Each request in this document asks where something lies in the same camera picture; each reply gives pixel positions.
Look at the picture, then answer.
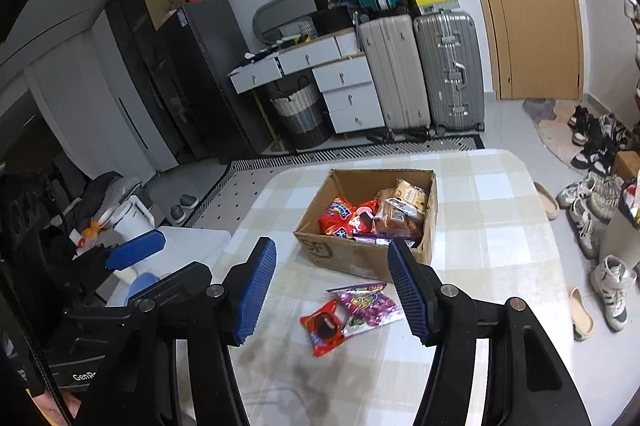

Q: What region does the black refrigerator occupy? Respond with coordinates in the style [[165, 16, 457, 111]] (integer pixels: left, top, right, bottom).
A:
[[158, 0, 272, 163]]

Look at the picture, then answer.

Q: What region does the blue bowl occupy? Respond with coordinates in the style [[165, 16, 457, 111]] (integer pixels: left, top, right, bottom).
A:
[[126, 272, 158, 303]]

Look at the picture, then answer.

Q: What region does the checked tablecloth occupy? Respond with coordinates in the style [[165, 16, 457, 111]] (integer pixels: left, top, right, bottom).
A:
[[209, 148, 576, 426]]

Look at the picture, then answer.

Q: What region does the white side table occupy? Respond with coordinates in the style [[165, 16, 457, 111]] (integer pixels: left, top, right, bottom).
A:
[[132, 227, 231, 279]]

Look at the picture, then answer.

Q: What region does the white drawer desk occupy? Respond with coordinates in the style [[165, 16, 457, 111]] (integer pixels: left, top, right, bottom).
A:
[[230, 29, 385, 134]]

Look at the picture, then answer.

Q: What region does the silver grey suitcase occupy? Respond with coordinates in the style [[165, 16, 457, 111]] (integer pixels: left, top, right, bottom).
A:
[[413, 11, 485, 134]]

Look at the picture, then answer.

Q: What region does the yellow black shoebox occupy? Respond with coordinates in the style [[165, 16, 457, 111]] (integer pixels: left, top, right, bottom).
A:
[[414, 0, 460, 15]]

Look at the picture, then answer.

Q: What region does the orange bread packet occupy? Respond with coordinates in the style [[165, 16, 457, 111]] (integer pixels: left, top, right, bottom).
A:
[[373, 187, 426, 239]]

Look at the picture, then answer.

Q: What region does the grey dotted rug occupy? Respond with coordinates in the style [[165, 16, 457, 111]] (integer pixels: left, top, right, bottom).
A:
[[182, 133, 485, 233]]

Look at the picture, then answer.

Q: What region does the red chocolate pie packet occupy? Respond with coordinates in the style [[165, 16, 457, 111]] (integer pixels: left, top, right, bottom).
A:
[[299, 298, 346, 358]]

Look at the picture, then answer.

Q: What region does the white electric kettle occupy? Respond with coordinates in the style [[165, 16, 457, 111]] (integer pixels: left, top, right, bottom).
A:
[[96, 177, 158, 284]]

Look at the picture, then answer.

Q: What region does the person's left hand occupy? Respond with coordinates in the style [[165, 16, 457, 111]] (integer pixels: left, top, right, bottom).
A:
[[31, 387, 84, 426]]

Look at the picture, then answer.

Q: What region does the woven laundry basket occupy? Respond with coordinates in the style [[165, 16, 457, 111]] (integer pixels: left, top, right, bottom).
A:
[[268, 74, 332, 151]]

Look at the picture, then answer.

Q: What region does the purple grape candy bag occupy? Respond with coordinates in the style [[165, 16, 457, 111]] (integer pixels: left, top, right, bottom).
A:
[[326, 282, 405, 338]]

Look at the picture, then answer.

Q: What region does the beige suitcase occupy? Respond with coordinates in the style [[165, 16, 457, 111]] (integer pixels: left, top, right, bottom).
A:
[[358, 15, 432, 131]]

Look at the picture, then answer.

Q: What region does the SF cardboard box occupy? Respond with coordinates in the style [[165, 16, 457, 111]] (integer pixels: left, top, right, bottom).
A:
[[294, 169, 438, 282]]

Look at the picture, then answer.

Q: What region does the grey oval mirror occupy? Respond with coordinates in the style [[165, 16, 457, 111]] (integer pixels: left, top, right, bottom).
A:
[[252, 0, 318, 44]]

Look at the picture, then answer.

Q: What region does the red cone snack bag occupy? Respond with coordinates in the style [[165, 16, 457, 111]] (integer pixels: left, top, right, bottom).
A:
[[318, 196, 372, 238]]

